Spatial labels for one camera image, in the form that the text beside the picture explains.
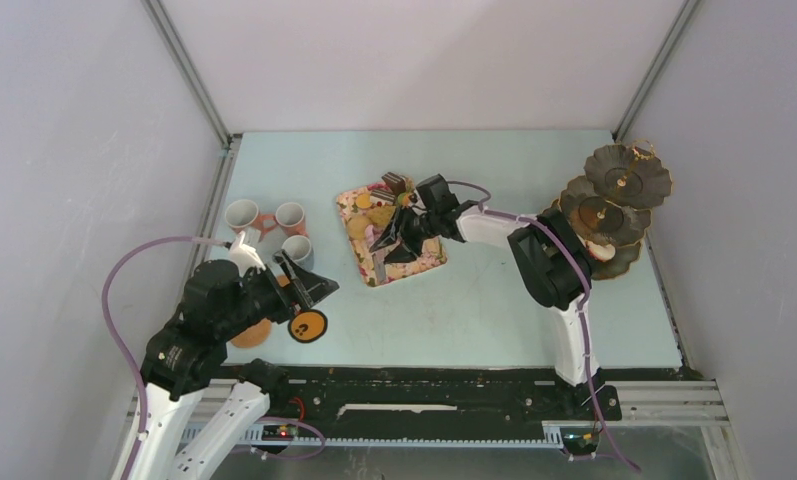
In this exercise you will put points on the floral rectangular tray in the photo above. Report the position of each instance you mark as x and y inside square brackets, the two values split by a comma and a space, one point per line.
[434, 252]

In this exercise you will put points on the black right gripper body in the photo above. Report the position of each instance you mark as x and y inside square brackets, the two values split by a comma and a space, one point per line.
[424, 227]

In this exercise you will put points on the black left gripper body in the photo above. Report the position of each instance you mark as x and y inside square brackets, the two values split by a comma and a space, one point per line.
[264, 295]

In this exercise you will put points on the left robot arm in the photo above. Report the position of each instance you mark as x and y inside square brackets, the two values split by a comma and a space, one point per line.
[177, 369]

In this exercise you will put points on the white donut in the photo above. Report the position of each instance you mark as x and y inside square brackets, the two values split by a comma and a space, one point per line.
[602, 253]

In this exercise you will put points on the small pink cup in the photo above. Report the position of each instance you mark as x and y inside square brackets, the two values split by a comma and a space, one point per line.
[291, 218]

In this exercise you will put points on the orange question mark coaster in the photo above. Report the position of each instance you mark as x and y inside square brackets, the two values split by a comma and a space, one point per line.
[308, 326]

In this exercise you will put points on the blue grey mug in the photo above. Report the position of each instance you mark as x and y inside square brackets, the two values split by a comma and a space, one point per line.
[299, 248]

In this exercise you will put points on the pink handled metal tongs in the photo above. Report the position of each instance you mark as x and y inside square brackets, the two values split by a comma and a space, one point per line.
[377, 256]

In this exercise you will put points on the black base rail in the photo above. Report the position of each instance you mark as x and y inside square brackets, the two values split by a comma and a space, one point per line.
[432, 404]

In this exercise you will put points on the chocolate cake piece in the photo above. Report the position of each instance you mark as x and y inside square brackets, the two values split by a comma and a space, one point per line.
[396, 183]

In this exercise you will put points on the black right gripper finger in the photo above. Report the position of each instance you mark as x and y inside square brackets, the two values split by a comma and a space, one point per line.
[405, 252]
[392, 234]

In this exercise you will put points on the tan round cookie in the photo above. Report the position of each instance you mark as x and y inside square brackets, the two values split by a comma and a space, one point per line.
[357, 226]

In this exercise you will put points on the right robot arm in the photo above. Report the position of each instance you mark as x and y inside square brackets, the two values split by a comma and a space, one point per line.
[553, 263]

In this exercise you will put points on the small yellow cookie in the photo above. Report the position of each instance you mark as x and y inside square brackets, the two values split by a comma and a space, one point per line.
[363, 201]

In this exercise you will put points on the three tier black cake stand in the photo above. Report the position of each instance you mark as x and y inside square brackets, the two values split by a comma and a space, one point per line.
[612, 202]

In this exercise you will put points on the pink mug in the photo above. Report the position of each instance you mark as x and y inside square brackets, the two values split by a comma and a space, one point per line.
[244, 216]

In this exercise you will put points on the lower wooden round coaster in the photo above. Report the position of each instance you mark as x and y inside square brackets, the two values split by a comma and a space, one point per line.
[253, 336]

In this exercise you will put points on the striped chocolate cake slice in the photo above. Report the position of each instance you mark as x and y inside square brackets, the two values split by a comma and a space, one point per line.
[381, 197]

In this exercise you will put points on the brown oval cookie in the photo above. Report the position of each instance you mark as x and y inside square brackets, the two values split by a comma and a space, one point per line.
[381, 216]

